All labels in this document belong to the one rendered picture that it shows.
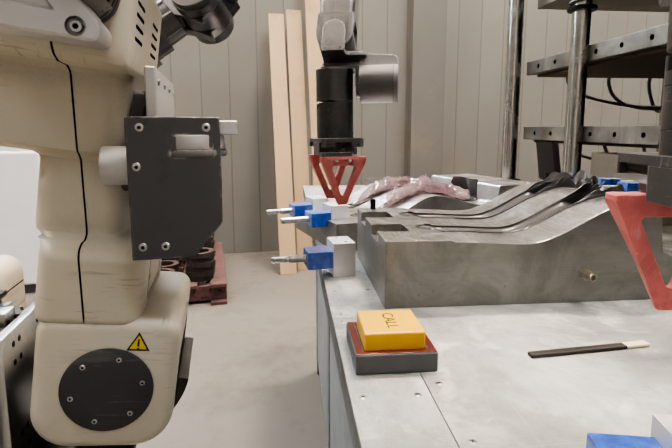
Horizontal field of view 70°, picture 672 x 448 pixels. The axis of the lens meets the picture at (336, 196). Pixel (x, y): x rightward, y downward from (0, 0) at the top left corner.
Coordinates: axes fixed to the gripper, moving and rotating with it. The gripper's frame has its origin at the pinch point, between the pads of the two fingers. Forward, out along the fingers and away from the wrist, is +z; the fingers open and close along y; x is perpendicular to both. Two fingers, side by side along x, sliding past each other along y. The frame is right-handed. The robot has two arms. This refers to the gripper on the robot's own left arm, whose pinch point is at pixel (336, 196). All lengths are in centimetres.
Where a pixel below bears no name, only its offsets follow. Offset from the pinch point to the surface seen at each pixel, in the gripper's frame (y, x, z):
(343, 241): -1.0, -0.9, 7.2
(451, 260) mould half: -18.0, -11.0, 6.7
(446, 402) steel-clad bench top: -38.3, -0.4, 13.1
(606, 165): 45, -92, 0
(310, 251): -1.0, 4.5, 8.5
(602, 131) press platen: 49, -94, -9
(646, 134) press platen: 31, -91, -9
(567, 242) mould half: -20.2, -26.5, 4.9
